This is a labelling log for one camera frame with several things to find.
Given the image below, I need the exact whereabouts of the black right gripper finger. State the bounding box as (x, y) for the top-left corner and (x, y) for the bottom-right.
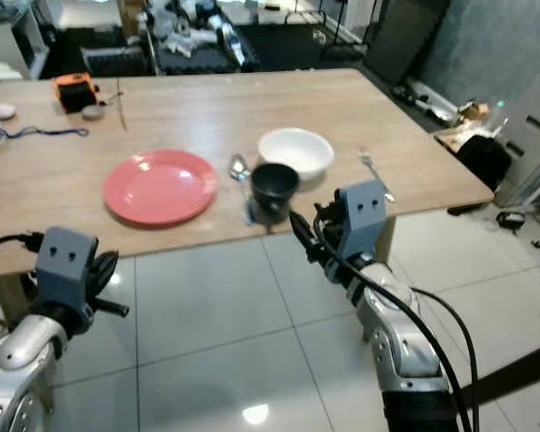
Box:
(290, 211), (333, 268)

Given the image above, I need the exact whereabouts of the white bowl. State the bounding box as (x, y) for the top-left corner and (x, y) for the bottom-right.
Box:
(257, 128), (336, 183)

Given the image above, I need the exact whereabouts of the black cup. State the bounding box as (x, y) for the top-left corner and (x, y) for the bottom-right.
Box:
(249, 163), (302, 226)

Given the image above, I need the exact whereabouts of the metal fork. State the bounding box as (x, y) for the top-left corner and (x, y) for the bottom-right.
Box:
(358, 148), (395, 203)

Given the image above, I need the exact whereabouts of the metal spoon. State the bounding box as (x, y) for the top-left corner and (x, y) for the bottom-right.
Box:
(228, 154), (255, 224)

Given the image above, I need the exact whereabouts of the red round plate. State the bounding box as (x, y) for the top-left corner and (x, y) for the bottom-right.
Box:
(103, 149), (219, 227)

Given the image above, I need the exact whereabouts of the flat cardboard tray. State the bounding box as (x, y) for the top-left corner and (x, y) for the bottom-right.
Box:
(435, 99), (509, 154)

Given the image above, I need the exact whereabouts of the black bag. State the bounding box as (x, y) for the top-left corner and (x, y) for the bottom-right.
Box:
(454, 133), (512, 190)

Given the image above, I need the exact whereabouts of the thin black stick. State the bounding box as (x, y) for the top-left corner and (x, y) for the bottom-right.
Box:
(115, 76), (127, 130)

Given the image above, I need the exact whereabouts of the black power adapter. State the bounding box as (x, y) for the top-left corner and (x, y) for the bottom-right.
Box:
(495, 210), (528, 231)

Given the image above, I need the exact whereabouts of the orange and black device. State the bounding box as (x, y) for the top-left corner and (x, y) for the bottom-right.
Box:
(53, 73), (102, 114)

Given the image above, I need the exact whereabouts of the black ridged cart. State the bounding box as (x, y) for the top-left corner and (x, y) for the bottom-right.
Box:
(146, 31), (257, 75)

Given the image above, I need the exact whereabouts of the black ridged foam panel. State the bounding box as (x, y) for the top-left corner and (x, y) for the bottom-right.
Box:
(362, 0), (451, 86)

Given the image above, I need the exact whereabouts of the black ribbed case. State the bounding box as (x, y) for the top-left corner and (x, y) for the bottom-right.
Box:
(81, 45), (147, 77)

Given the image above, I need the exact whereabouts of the silver robot lying down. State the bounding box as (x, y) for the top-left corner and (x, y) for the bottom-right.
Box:
(148, 0), (253, 68)

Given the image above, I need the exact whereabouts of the white drawer cabinet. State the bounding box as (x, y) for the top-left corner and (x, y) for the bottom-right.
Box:
(499, 54), (540, 208)

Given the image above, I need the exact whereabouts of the white bundle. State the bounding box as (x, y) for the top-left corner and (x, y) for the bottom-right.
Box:
(0, 61), (24, 83)

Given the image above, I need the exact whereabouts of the white shelf unit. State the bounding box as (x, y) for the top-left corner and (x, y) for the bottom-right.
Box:
(0, 4), (50, 82)

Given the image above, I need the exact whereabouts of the brown cardboard box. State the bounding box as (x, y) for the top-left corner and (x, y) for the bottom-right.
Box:
(117, 0), (147, 37)

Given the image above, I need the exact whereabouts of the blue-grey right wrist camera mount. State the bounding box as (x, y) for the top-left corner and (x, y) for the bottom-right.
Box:
(333, 180), (390, 264)

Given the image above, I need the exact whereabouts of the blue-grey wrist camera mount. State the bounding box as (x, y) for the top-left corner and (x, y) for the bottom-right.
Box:
(333, 180), (390, 264)
(33, 227), (100, 311)

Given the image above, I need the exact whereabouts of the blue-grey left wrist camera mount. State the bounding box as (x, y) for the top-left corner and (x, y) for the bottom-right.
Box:
(33, 227), (100, 311)

